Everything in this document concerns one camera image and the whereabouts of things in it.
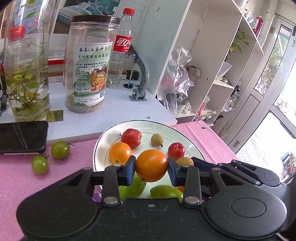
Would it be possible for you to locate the small red fruit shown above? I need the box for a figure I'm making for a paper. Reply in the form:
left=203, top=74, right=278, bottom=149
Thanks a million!
left=168, top=142, right=185, bottom=161

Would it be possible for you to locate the large green fruit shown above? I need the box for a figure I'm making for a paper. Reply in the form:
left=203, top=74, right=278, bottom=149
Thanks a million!
left=150, top=185, right=183, bottom=203

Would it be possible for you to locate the red bell-shaped fruit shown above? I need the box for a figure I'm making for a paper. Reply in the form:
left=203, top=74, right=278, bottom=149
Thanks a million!
left=121, top=128, right=142, bottom=150

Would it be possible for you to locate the brown-green round fruit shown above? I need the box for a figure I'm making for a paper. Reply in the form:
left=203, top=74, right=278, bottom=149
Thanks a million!
left=151, top=133, right=164, bottom=147

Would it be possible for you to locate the small orange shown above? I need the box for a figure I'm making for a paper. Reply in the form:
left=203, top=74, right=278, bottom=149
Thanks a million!
left=178, top=186, right=185, bottom=193

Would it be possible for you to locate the yellow-green small fruit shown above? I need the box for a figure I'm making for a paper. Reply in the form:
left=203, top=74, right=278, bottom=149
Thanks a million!
left=177, top=157, right=194, bottom=166

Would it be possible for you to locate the white plate dark rim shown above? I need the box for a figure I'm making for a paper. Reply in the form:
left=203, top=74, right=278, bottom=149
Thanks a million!
left=92, top=119, right=205, bottom=200

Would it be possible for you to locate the green tomato right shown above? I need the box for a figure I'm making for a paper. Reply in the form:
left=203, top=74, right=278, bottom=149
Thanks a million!
left=51, top=141, right=74, bottom=160

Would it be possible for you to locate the green tomato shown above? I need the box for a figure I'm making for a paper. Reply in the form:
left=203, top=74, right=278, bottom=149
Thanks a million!
left=51, top=141, right=74, bottom=160
left=31, top=155, right=49, bottom=175

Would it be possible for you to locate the white raised board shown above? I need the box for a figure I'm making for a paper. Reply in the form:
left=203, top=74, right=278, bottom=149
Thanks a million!
left=47, top=82, right=177, bottom=145

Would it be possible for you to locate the green tomato left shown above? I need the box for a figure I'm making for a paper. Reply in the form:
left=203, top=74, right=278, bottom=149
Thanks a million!
left=31, top=155, right=49, bottom=175

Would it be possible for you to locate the clear plastic bag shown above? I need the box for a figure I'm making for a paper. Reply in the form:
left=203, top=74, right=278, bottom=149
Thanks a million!
left=156, top=47, right=194, bottom=115

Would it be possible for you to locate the gold sticker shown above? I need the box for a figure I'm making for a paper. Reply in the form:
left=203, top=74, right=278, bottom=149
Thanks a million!
left=46, top=110, right=63, bottom=123

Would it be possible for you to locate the black smartphone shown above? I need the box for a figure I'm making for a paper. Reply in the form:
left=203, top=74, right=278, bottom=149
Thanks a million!
left=0, top=120, right=49, bottom=155

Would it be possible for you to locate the pink floral tablecloth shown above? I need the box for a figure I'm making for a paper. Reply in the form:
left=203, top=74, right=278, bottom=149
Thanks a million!
left=1, top=121, right=236, bottom=240

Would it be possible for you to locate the white shelf unit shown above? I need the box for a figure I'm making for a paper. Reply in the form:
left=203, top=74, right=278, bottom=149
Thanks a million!
left=136, top=1, right=263, bottom=133

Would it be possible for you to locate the cola bottle red label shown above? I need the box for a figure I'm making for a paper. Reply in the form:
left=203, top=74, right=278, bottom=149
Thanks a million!
left=106, top=8, right=135, bottom=87

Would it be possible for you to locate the clear plastic jar with label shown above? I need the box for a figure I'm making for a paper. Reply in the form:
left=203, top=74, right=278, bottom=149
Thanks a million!
left=63, top=15, right=116, bottom=113

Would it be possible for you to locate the potted green plant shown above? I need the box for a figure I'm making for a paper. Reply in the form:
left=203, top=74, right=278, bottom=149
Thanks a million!
left=225, top=29, right=250, bottom=59

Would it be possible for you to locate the red canister on shelf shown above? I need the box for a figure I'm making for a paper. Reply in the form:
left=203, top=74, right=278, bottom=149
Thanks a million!
left=252, top=16, right=264, bottom=37

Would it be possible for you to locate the glass vase with plant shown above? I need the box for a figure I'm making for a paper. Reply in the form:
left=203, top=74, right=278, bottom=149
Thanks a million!
left=4, top=1, right=56, bottom=122

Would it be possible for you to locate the red capped clear bottle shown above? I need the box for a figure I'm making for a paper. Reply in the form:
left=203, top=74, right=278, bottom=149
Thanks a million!
left=7, top=26, right=26, bottom=44

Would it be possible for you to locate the grey stand bracket right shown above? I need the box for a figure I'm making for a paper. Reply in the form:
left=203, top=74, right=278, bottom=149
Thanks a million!
left=123, top=45, right=149, bottom=101

